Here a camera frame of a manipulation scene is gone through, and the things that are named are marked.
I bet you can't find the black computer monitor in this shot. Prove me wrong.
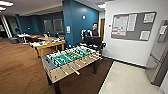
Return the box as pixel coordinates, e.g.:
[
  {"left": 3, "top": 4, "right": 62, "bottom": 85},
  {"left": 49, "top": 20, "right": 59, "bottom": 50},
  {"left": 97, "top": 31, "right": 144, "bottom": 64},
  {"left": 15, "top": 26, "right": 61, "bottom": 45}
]
[{"left": 83, "top": 35, "right": 101, "bottom": 47}]

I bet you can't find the black wheeled cart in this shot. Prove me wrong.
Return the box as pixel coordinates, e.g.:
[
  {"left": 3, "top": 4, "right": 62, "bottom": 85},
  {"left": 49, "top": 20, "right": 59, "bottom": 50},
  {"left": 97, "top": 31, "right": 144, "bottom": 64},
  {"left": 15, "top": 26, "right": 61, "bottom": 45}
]
[{"left": 78, "top": 34, "right": 108, "bottom": 52}]

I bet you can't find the person in dark shirt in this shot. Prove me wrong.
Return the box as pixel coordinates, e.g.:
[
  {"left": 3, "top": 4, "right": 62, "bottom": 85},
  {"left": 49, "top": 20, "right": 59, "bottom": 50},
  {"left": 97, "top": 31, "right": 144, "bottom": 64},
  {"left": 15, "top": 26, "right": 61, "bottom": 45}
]
[{"left": 89, "top": 22, "right": 101, "bottom": 38}]

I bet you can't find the green foosball table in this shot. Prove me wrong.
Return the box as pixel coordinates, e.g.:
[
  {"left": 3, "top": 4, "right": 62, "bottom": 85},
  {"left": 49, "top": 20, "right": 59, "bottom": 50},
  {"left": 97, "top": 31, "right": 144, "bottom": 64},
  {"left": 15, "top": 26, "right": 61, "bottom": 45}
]
[{"left": 40, "top": 44, "right": 105, "bottom": 94}]

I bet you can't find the brown wooden door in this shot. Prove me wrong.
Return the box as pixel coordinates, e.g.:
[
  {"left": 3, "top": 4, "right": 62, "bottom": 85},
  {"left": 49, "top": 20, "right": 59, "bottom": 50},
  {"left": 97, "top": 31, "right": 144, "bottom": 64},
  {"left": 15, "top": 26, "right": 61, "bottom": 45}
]
[{"left": 99, "top": 18, "right": 106, "bottom": 43}]

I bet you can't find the framed interior window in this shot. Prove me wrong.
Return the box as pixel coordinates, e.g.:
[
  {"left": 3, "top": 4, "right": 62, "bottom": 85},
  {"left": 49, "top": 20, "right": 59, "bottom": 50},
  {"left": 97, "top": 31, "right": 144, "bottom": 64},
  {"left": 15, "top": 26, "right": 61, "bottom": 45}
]
[
  {"left": 53, "top": 18, "right": 64, "bottom": 34},
  {"left": 43, "top": 18, "right": 54, "bottom": 33}
]

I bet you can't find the yellow game table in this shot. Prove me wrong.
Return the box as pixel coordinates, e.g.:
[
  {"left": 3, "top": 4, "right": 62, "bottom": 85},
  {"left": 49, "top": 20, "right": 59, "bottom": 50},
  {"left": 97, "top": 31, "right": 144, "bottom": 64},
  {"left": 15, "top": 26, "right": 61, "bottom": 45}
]
[{"left": 30, "top": 39, "right": 67, "bottom": 58}]

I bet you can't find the rectangular ceiling light panel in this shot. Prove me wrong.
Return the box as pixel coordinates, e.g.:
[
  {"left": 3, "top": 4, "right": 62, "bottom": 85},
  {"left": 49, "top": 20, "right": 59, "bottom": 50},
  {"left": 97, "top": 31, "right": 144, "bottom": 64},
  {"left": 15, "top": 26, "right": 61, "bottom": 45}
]
[
  {"left": 97, "top": 3, "right": 107, "bottom": 10},
  {"left": 0, "top": 0, "right": 15, "bottom": 7}
]

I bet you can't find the long wooden table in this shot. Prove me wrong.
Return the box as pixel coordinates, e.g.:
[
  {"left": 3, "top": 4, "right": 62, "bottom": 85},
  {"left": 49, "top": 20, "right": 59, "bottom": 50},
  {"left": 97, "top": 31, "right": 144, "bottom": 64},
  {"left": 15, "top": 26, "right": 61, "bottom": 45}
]
[{"left": 29, "top": 34, "right": 52, "bottom": 43}]

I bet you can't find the small white table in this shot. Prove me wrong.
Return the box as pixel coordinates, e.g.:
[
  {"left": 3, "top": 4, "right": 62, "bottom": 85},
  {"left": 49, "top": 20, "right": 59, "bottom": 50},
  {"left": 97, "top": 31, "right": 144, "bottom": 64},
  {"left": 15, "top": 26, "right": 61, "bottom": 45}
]
[{"left": 16, "top": 33, "right": 32, "bottom": 45}]

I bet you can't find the dark round ottoman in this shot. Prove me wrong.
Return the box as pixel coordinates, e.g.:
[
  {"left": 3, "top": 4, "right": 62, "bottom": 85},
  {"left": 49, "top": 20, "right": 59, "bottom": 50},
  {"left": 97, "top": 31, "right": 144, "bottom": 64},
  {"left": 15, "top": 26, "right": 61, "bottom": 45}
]
[{"left": 9, "top": 37, "right": 20, "bottom": 45}]

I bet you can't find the stainless steel refrigerator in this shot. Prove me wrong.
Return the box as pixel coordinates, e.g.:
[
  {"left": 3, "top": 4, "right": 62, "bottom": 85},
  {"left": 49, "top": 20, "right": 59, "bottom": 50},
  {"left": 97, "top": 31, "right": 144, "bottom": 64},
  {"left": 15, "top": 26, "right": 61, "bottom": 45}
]
[{"left": 145, "top": 19, "right": 168, "bottom": 87}]

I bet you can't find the yellow wall sign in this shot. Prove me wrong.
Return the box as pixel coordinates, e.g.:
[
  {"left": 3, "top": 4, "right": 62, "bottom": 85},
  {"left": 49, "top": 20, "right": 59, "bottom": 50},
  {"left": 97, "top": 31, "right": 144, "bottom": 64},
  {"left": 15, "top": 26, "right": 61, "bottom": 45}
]
[{"left": 65, "top": 25, "right": 72, "bottom": 35}]

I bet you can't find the grey wall notice board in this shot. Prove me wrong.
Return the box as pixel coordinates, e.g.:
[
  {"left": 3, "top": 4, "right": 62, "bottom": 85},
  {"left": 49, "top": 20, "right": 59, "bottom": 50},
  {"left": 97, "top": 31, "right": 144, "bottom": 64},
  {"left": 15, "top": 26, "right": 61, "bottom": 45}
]
[{"left": 110, "top": 11, "right": 158, "bottom": 42}]

